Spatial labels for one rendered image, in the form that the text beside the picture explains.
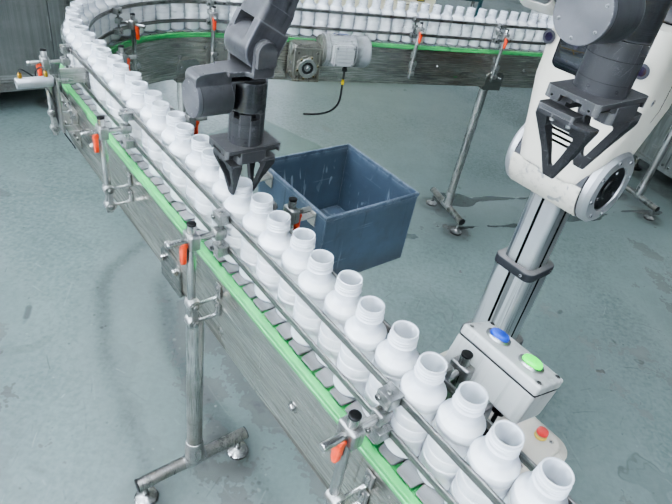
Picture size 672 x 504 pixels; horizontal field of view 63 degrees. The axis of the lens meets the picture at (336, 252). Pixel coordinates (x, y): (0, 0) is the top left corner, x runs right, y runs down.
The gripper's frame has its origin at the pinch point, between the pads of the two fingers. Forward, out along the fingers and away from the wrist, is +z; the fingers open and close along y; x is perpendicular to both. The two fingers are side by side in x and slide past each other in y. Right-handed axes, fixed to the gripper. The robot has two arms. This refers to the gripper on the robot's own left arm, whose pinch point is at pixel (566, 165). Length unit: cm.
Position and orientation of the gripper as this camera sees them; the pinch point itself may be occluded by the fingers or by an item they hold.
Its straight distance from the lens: 70.6
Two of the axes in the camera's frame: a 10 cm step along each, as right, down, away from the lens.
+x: -5.9, -5.5, 5.9
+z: -1.5, 8.0, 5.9
